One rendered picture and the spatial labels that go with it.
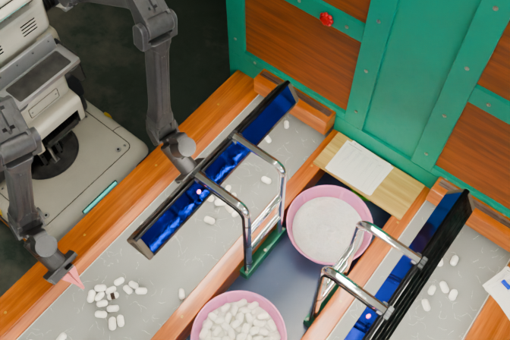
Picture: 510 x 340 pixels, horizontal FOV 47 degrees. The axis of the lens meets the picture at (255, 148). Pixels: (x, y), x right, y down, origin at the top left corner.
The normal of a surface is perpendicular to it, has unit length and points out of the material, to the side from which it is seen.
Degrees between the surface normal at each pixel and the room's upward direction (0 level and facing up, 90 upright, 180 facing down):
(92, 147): 0
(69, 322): 0
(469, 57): 90
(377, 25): 90
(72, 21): 0
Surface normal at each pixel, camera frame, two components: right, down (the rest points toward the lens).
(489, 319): 0.00, -0.53
